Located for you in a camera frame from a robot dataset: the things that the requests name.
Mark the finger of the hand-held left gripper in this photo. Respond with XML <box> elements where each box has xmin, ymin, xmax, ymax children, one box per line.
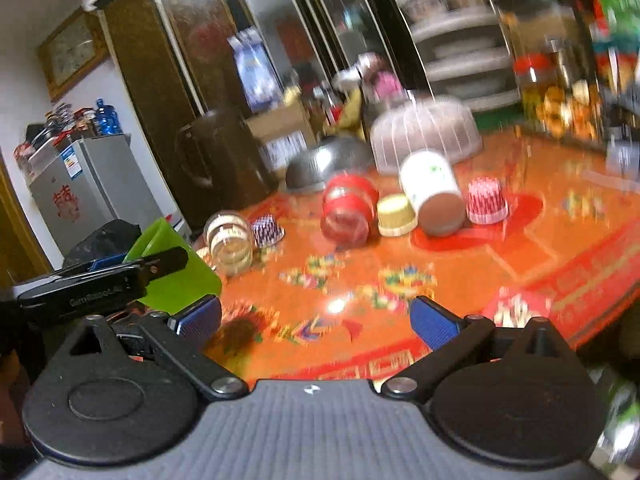
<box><xmin>52</xmin><ymin>254</ymin><xmax>128</xmax><ymax>281</ymax></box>
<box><xmin>125</xmin><ymin>247</ymin><xmax>190</xmax><ymax>286</ymax></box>

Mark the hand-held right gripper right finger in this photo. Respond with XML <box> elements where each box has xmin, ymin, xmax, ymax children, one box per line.
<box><xmin>381</xmin><ymin>296</ymin><xmax>577</xmax><ymax>404</ymax></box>

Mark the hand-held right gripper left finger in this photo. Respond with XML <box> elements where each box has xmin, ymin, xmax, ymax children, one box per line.
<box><xmin>65</xmin><ymin>296</ymin><xmax>249</xmax><ymax>402</ymax></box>

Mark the clear glass cup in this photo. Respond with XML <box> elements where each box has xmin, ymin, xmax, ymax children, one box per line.
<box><xmin>203</xmin><ymin>209</ymin><xmax>256</xmax><ymax>277</ymax></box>

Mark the purple patterned paper cup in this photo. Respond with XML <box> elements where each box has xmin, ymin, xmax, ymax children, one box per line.
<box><xmin>251</xmin><ymin>214</ymin><xmax>285</xmax><ymax>249</ymax></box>

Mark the yellow paper cup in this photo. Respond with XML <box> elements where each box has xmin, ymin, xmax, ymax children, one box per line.
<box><xmin>376</xmin><ymin>193</ymin><xmax>419</xmax><ymax>238</ymax></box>

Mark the pink striped paper cup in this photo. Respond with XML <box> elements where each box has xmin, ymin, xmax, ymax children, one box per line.
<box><xmin>467</xmin><ymin>177</ymin><xmax>510</xmax><ymax>225</ymax></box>

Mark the white cup with brown base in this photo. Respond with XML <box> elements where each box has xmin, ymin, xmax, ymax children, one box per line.
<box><xmin>398</xmin><ymin>149</ymin><xmax>467</xmax><ymax>238</ymax></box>

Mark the black bag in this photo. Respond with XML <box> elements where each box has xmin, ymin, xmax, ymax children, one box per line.
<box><xmin>62</xmin><ymin>219</ymin><xmax>144</xmax><ymax>270</ymax></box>

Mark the green plastic scoop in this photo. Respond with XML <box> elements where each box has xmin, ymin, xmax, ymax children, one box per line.
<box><xmin>123</xmin><ymin>217</ymin><xmax>223</xmax><ymax>314</ymax></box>

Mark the grey mini fridge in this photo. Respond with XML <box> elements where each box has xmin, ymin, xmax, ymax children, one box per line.
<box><xmin>27</xmin><ymin>133</ymin><xmax>167</xmax><ymax>257</ymax></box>

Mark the orange printed tablecloth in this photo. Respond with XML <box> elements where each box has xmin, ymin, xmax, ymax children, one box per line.
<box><xmin>192</xmin><ymin>127</ymin><xmax>640</xmax><ymax>381</ymax></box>

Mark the brown plastic pitcher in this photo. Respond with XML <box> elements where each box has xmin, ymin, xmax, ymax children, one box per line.
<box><xmin>174</xmin><ymin>108</ymin><xmax>279</xmax><ymax>214</ymax></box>

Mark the red lidded jar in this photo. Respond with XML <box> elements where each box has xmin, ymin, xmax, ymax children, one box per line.
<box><xmin>320</xmin><ymin>173</ymin><xmax>380</xmax><ymax>249</ymax></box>

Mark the pile of cans and packets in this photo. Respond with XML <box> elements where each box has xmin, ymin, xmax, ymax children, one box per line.
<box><xmin>14</xmin><ymin>102</ymin><xmax>99</xmax><ymax>162</ymax></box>

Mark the blue water bottle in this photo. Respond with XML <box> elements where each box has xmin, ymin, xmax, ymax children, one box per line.
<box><xmin>94</xmin><ymin>98</ymin><xmax>124</xmax><ymax>136</ymax></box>

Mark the cardboard box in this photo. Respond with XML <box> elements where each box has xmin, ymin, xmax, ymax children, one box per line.
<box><xmin>247</xmin><ymin>104</ymin><xmax>317</xmax><ymax>167</ymax></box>

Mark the metal bowl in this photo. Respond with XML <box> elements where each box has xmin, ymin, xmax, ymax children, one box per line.
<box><xmin>284</xmin><ymin>134</ymin><xmax>374</xmax><ymax>194</ymax></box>

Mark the white mesh food cover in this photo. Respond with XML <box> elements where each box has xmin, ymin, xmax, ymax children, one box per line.
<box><xmin>369</xmin><ymin>97</ymin><xmax>484</xmax><ymax>176</ymax></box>

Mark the dark wooden cabinet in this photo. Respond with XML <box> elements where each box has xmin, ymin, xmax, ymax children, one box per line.
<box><xmin>95</xmin><ymin>0</ymin><xmax>426</xmax><ymax>231</ymax></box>

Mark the blue white carton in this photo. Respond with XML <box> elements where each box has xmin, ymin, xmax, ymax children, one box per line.
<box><xmin>229</xmin><ymin>34</ymin><xmax>279</xmax><ymax>112</ymax></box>

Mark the jar of orange preserves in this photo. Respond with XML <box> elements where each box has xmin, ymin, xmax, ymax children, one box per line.
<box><xmin>539</xmin><ymin>79</ymin><xmax>607</xmax><ymax>142</ymax></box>

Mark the glass jar with red lid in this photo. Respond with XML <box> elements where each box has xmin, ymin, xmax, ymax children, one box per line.
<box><xmin>514</xmin><ymin>54</ymin><xmax>557</xmax><ymax>132</ymax></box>

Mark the white tiered rack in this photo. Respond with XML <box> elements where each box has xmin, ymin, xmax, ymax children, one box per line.
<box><xmin>394</xmin><ymin>0</ymin><xmax>522</xmax><ymax>112</ymax></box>

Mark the framed wall picture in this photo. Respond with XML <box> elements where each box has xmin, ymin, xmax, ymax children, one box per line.
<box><xmin>35</xmin><ymin>9</ymin><xmax>109</xmax><ymax>104</ymax></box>

